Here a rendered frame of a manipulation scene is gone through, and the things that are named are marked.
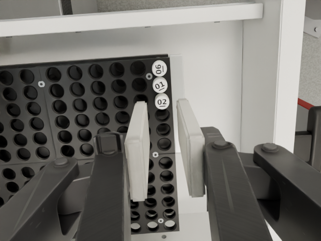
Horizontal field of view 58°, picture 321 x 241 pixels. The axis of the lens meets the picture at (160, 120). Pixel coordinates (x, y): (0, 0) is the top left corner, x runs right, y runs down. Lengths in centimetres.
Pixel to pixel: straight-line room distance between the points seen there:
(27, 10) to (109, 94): 28
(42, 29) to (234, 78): 20
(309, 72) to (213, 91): 101
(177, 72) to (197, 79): 3
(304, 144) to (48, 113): 23
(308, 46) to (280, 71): 106
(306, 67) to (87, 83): 113
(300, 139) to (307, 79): 104
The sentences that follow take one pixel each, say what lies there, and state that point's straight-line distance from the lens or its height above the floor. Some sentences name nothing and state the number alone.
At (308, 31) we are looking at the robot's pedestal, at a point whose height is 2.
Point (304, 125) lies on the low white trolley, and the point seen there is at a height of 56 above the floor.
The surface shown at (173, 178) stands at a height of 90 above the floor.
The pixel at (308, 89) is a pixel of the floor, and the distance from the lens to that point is 133.
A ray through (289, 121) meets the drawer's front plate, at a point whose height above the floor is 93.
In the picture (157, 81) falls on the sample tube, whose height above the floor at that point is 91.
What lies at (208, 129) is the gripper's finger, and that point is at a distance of 15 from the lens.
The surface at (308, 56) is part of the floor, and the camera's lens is 130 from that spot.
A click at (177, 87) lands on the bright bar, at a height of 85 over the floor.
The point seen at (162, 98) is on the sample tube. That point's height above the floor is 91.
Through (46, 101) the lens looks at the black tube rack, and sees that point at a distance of 27.
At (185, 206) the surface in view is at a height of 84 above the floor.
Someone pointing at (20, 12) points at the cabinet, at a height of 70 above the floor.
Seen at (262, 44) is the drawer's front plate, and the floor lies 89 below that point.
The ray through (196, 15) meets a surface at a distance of 26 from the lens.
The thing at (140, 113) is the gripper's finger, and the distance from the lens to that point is 16.
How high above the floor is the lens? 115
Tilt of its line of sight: 72 degrees down
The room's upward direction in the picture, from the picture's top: 176 degrees clockwise
